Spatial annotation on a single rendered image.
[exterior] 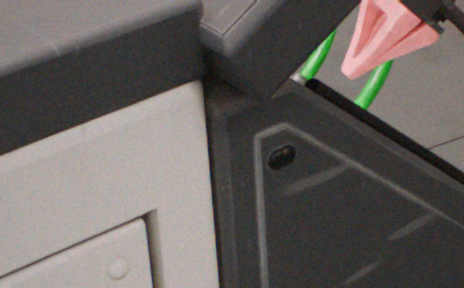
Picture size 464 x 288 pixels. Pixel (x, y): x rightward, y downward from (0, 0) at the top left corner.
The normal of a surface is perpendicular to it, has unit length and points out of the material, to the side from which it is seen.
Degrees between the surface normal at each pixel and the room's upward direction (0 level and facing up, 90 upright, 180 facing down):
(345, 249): 90
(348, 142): 90
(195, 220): 90
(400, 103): 0
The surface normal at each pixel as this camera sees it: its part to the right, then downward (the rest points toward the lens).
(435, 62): -0.03, -0.84
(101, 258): 0.62, 0.41
